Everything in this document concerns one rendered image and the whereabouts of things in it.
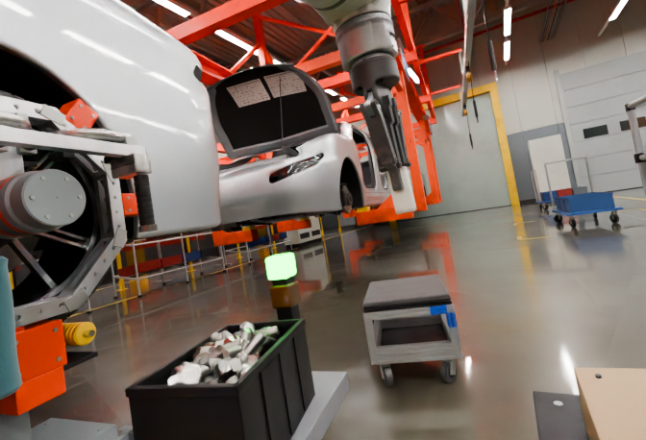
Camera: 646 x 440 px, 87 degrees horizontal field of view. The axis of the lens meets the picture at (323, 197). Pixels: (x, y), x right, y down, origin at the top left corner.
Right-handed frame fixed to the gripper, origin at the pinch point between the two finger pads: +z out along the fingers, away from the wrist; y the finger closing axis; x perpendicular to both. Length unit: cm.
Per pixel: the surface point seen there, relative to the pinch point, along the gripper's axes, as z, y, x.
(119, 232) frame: -7, 5, 89
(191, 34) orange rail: -248, 255, 296
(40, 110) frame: -41, -10, 85
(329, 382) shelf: 27.4, -7.1, 16.6
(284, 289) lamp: 11.9, -6.9, 21.6
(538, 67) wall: -286, 1313, -132
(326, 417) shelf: 28.6, -13.3, 13.8
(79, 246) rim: -5, -2, 99
